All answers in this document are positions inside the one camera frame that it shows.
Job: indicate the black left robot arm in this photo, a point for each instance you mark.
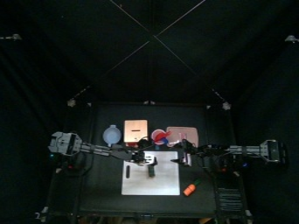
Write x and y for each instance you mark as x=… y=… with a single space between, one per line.
x=93 y=149

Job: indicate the red cup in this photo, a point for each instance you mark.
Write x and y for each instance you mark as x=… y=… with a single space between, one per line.
x=156 y=135

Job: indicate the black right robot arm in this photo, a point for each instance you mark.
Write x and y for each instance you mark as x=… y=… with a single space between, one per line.
x=248 y=150

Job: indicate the orange toy carrot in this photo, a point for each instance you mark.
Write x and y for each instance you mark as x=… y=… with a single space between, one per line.
x=189 y=189

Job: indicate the white cutting board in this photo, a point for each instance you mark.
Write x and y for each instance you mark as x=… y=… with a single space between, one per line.
x=162 y=180

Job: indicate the silver frame corner bracket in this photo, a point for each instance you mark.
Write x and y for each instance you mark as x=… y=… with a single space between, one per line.
x=291 y=38
x=14 y=37
x=225 y=105
x=70 y=102

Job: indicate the blue toy utensil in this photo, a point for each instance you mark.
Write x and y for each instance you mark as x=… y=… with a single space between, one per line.
x=164 y=140

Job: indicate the silver frame middle bracket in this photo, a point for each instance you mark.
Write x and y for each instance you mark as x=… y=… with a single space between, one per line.
x=148 y=102

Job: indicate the white text label sticker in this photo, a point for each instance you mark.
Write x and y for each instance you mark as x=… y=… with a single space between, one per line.
x=228 y=199

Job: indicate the pink tray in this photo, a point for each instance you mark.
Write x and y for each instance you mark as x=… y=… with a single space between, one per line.
x=186 y=132

